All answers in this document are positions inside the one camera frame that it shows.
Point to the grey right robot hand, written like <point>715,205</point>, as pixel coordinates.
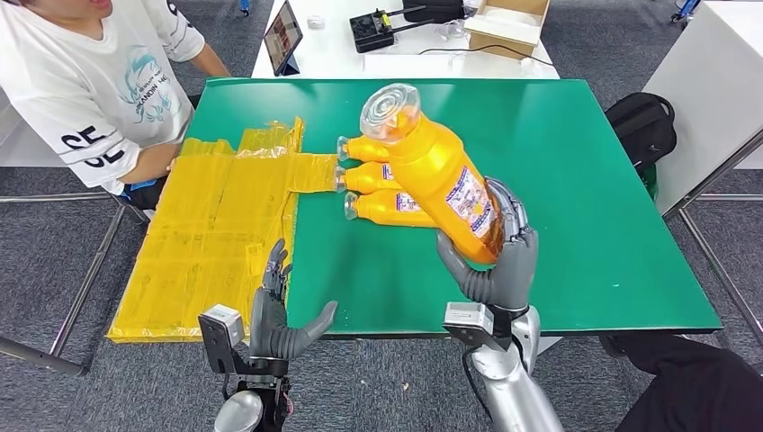
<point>515,274</point>

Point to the blue frame piece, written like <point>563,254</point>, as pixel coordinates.
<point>685,9</point>
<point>244,7</point>

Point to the open cardboard box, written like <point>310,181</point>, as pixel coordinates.
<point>507,36</point>

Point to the black bag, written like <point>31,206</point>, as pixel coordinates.
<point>432,9</point>

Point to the white table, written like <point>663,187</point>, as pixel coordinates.
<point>334,54</point>

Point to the white table foot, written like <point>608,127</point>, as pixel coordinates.
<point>549,346</point>

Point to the person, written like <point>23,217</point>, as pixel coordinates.
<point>89,89</point>
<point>703,387</point>

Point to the small white case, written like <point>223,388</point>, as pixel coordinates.
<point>316,22</point>

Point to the yellow taped cardboard board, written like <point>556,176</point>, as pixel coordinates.
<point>202,238</point>

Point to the black controller with antennas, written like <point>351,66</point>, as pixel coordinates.
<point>369,30</point>

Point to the grey metal frame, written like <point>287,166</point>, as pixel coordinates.
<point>717,268</point>
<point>30,353</point>

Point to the orange detergent bottle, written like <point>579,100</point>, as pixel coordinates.
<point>366,178</point>
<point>429,167</point>
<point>366,150</point>
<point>381,208</point>

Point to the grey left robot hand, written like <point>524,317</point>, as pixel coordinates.
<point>268,334</point>

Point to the clear plastic wrapper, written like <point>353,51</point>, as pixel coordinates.
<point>453,30</point>

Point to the black tablet on stand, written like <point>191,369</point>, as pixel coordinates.
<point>283,36</point>

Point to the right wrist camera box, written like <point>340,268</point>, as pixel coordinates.
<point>468,316</point>

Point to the black backpack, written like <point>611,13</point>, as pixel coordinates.
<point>641,128</point>

